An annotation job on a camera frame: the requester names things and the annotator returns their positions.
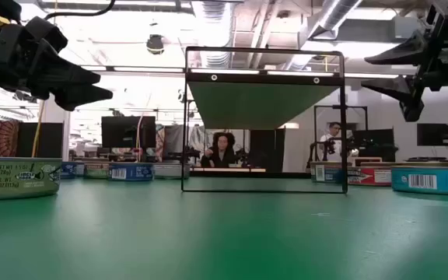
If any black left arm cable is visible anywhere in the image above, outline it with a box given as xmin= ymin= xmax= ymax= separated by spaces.
xmin=44 ymin=0 xmax=117 ymax=20

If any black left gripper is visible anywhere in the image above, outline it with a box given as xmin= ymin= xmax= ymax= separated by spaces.
xmin=0 ymin=17 xmax=113 ymax=112

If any black frame wooden shelf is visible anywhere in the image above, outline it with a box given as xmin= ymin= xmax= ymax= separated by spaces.
xmin=180 ymin=46 xmax=348 ymax=194

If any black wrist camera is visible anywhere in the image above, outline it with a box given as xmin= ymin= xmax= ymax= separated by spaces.
xmin=425 ymin=0 xmax=448 ymax=32
xmin=25 ymin=16 xmax=69 ymax=54

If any black partition panel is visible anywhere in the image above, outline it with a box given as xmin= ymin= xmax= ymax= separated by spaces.
xmin=16 ymin=122 xmax=65 ymax=159
xmin=250 ymin=128 xmax=286 ymax=173

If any green Circle Hook tuna can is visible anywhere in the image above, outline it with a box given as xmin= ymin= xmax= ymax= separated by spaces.
xmin=0 ymin=156 xmax=62 ymax=201

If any teal barcode tuna can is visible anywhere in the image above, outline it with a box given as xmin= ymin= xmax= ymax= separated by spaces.
xmin=390 ymin=165 xmax=448 ymax=195

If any wooden workbench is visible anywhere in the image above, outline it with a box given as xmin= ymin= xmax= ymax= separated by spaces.
xmin=190 ymin=166 xmax=267 ymax=173

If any corrugated silver ventilation duct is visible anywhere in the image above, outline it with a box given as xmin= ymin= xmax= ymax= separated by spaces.
xmin=192 ymin=0 xmax=235 ymax=69

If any white pillar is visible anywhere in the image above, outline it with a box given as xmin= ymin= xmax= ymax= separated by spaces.
xmin=43 ymin=103 xmax=72 ymax=161

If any yellow hanging cable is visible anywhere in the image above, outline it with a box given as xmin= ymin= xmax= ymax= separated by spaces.
xmin=31 ymin=0 xmax=58 ymax=159

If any green Bumble Bee tuna can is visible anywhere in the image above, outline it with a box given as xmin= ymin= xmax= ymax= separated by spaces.
xmin=82 ymin=162 xmax=110 ymax=180

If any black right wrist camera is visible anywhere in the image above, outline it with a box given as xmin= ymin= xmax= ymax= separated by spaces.
xmin=425 ymin=0 xmax=448 ymax=32

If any black computer monitor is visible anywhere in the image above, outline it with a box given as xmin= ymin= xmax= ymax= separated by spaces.
xmin=417 ymin=123 xmax=448 ymax=147
xmin=101 ymin=115 xmax=157 ymax=149
xmin=352 ymin=128 xmax=396 ymax=159

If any black metal stand frame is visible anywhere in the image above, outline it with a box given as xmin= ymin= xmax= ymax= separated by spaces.
xmin=313 ymin=104 xmax=369 ymax=164

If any black ceiling dome camera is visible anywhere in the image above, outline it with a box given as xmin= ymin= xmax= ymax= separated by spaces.
xmin=145 ymin=33 xmax=166 ymax=55

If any blue barcode tuna can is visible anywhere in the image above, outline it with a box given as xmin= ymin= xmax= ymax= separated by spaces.
xmin=61 ymin=161 xmax=78 ymax=180
xmin=108 ymin=162 xmax=155 ymax=182

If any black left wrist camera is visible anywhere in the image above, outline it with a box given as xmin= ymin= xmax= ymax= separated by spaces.
xmin=25 ymin=16 xmax=69 ymax=54

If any person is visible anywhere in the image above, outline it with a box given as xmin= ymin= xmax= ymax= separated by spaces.
xmin=319 ymin=121 xmax=344 ymax=163
xmin=200 ymin=131 xmax=237 ymax=169

